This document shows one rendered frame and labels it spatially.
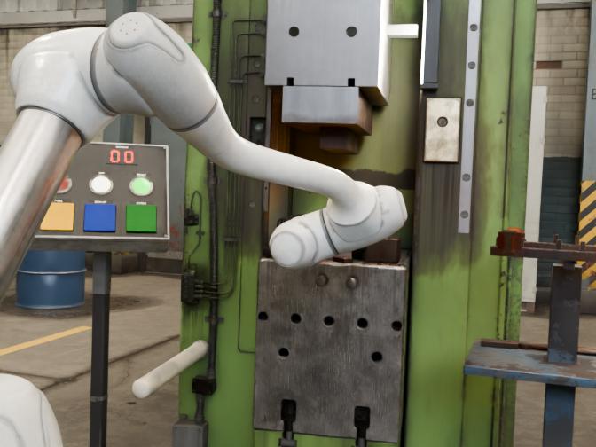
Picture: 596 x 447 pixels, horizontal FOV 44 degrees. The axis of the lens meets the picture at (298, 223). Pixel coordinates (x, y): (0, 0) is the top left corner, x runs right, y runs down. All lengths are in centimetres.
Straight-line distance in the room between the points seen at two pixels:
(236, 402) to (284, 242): 84
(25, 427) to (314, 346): 114
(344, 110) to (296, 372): 68
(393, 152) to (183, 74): 136
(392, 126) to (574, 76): 555
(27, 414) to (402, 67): 180
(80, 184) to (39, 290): 456
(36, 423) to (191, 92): 53
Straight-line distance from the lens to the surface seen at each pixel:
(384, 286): 186
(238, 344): 216
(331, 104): 193
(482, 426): 215
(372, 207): 145
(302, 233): 147
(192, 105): 114
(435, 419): 213
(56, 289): 646
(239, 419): 222
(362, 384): 191
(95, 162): 197
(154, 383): 181
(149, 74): 110
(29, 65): 123
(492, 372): 161
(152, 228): 187
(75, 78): 117
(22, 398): 88
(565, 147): 778
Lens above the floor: 111
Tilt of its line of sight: 3 degrees down
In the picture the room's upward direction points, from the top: 2 degrees clockwise
